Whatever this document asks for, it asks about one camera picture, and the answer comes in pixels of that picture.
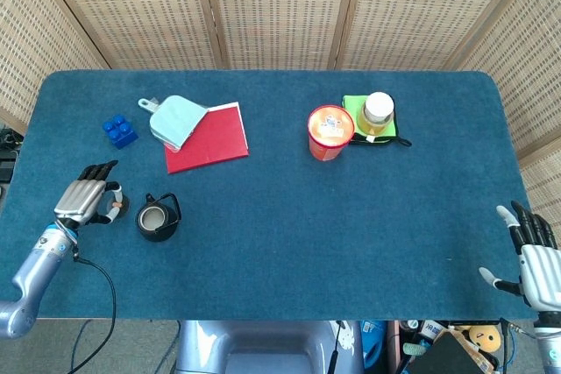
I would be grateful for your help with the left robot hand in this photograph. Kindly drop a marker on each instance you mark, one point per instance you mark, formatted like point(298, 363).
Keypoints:
point(87, 196)

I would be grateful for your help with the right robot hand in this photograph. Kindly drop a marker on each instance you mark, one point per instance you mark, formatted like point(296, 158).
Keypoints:
point(537, 269)

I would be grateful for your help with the black teapot lid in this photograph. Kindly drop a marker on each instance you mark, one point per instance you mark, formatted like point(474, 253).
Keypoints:
point(117, 205)

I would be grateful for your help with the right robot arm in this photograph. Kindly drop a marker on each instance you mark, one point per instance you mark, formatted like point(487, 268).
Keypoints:
point(550, 343)

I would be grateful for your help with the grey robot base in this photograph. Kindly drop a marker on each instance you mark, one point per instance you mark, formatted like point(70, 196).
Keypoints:
point(267, 347)

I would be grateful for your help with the black teapot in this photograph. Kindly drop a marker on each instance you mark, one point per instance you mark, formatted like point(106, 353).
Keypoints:
point(158, 218)

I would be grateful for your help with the white-lidded glass jar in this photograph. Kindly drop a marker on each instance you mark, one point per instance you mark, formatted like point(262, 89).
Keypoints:
point(377, 113)

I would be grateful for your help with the blue toy building block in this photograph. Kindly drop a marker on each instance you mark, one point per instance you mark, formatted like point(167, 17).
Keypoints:
point(120, 131)

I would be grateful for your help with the yellow smiley plush toy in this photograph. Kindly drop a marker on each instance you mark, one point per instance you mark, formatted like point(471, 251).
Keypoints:
point(483, 337)

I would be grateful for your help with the light blue dustpan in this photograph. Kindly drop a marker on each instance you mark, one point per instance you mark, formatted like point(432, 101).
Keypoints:
point(175, 120)

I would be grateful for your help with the black box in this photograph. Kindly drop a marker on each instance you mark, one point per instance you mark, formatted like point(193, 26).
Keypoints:
point(447, 356)

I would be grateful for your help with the red notebook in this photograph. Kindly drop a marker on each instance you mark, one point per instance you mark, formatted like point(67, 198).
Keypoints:
point(210, 142)

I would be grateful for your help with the blue plastic bottle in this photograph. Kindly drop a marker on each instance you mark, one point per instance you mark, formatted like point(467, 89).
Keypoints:
point(373, 341)

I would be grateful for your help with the blue table cloth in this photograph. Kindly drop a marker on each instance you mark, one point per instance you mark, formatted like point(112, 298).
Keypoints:
point(280, 238)

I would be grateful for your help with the green and black pot holder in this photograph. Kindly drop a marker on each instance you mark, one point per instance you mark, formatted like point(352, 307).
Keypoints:
point(381, 131)

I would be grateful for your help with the orange instant noodle cup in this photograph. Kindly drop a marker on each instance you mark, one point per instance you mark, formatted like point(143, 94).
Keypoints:
point(329, 133)

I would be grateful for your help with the woven folding screen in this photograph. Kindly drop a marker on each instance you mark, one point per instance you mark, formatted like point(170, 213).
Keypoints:
point(280, 6)

